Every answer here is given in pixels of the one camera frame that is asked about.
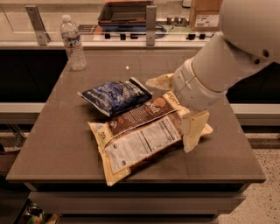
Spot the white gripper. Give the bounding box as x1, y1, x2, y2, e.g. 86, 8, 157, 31
145, 59, 226, 153

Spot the brown and cream chip bag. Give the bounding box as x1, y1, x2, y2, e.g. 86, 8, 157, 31
87, 89, 214, 186

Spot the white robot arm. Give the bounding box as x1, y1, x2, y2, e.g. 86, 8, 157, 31
146, 0, 280, 152

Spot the blue chip bag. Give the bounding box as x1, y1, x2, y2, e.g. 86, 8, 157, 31
78, 77, 152, 117

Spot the clear plastic water bottle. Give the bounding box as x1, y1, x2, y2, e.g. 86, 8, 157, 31
60, 15, 87, 71

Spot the cardboard box with label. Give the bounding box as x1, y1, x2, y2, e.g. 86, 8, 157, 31
189, 0, 223, 32

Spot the dark open tray box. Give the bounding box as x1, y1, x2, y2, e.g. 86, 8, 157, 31
98, 1, 153, 25

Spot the middle metal railing post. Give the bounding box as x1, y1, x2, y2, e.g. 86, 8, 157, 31
146, 5, 157, 46

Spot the metal railing post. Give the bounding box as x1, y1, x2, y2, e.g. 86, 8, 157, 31
25, 5, 51, 46
146, 5, 157, 46

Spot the left metal railing post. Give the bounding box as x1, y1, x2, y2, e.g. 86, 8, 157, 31
25, 5, 51, 46

